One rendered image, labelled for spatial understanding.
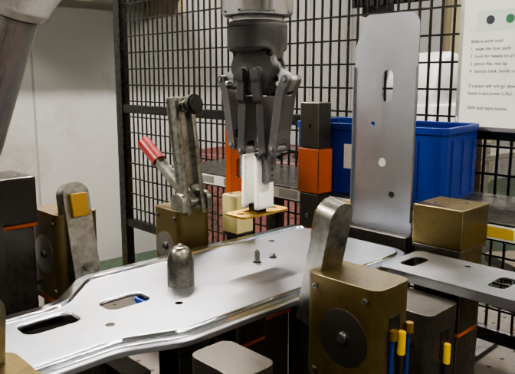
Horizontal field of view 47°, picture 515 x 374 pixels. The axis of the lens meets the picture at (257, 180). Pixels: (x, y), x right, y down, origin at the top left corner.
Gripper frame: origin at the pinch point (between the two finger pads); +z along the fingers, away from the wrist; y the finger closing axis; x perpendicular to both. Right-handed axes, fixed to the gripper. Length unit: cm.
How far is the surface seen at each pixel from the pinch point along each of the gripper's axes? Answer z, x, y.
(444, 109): 12, 421, -204
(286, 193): 9.4, 32.2, -25.1
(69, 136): 23, 127, -307
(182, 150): -2.9, -1.4, -14.1
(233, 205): 6.0, 6.1, -11.6
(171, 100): -10.0, -1.9, -16.0
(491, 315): 41, 77, -1
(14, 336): 11.0, -32.9, 0.9
